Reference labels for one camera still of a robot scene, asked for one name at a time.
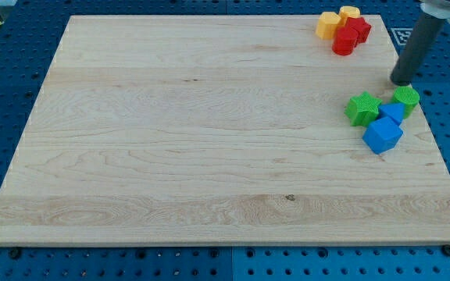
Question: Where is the silver rod mount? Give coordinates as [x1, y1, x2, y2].
[420, 0, 450, 19]

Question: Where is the black bolt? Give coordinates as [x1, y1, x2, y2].
[8, 247, 22, 260]
[441, 244, 450, 257]

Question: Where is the yellow rounded block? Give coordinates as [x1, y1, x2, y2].
[338, 5, 361, 26]

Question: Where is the light wooden board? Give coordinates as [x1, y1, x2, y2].
[0, 15, 450, 247]

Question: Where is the red star block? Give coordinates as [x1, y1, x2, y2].
[345, 17, 372, 44]

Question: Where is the green star block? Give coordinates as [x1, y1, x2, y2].
[345, 91, 383, 127]

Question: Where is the white fiducial marker tag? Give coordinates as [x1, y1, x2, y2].
[391, 27, 413, 46]

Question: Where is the green cylinder block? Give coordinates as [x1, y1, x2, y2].
[391, 86, 420, 119]

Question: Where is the black bolt front right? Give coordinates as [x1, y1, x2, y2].
[441, 244, 450, 257]

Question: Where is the black bolt front left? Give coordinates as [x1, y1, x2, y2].
[8, 247, 22, 260]

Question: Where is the blue cube block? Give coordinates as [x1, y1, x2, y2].
[362, 117, 403, 154]

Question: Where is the red cylinder block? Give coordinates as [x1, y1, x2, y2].
[332, 27, 359, 56]

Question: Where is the blue triangle block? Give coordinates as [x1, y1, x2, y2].
[378, 103, 405, 126]

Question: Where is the yellow hexagon block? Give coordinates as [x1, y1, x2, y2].
[316, 12, 341, 40]

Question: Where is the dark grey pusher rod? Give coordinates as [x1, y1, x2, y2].
[390, 12, 446, 86]

